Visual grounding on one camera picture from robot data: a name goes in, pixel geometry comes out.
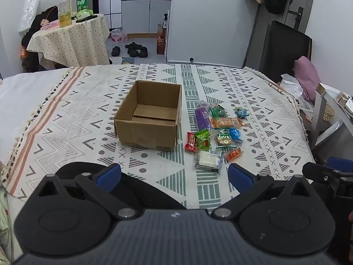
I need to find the pink cloth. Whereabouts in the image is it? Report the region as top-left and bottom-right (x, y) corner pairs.
(294, 56), (322, 108)

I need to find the pastel quilt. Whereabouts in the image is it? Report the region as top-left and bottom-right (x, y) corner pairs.
(0, 185), (14, 263)

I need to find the red drink bottle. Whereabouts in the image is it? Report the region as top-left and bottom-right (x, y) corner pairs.
(157, 32), (166, 55)

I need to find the pack of water bottles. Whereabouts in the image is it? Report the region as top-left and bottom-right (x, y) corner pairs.
(111, 29), (128, 42)

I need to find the bottle of yellow liquid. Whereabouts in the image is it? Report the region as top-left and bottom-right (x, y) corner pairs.
(57, 0), (73, 28)

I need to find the blue green candy packet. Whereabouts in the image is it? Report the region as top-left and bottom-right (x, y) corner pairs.
(234, 107), (250, 119)

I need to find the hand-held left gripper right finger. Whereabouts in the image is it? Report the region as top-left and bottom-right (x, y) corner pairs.
(211, 163), (317, 221)

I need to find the clear white cake packet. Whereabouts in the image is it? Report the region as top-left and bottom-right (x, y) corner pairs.
(194, 150), (225, 174)

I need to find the black clothing pile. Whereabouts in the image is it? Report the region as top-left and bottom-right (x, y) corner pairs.
(21, 6), (60, 72)

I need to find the pink plastic box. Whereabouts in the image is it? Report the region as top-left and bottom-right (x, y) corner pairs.
(41, 19), (60, 31)

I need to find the small orange snack packet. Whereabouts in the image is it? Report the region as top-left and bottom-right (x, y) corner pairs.
(225, 148), (243, 163)

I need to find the cardboard box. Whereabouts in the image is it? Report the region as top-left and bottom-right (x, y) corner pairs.
(114, 80), (182, 152)

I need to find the green and red snack packet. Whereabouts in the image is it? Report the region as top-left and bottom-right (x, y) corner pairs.
(194, 129), (211, 148)

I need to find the black door handle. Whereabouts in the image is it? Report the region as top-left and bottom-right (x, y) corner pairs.
(287, 7), (304, 30)

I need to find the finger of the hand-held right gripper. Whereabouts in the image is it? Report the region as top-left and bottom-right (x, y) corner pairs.
(328, 156), (353, 172)
(302, 162), (353, 184)

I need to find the white kitchen cabinet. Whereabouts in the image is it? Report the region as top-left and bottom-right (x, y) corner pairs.
(121, 0), (172, 35)

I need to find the green round-label snack packet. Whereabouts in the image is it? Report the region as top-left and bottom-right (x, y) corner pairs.
(214, 128), (237, 150)

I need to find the bubble wrap sheet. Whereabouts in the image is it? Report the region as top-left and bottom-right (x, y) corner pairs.
(18, 0), (41, 34)

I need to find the white stool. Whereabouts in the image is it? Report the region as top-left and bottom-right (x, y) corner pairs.
(309, 82), (353, 151)

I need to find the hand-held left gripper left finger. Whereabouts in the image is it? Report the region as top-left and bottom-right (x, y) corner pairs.
(35, 163), (140, 221)

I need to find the grey leaning board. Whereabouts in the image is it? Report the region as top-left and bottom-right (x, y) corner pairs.
(243, 6), (267, 68)

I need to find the white bed sheet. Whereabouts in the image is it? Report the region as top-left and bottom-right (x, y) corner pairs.
(0, 68), (71, 166)

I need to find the green tissue pack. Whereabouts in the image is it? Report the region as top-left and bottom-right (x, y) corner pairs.
(76, 9), (94, 20)

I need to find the plain blue snack packet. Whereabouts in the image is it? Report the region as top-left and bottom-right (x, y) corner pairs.
(229, 128), (244, 143)

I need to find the white plastic bag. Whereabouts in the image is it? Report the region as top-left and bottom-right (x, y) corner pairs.
(281, 73), (315, 111)

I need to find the table with dotted tablecloth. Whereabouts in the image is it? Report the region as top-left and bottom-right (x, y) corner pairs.
(27, 14), (111, 71)

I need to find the black framed glass door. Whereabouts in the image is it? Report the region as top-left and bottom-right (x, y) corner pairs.
(77, 0), (123, 31)

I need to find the orange biscuit packet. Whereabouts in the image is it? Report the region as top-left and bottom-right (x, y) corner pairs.
(210, 117), (243, 129)

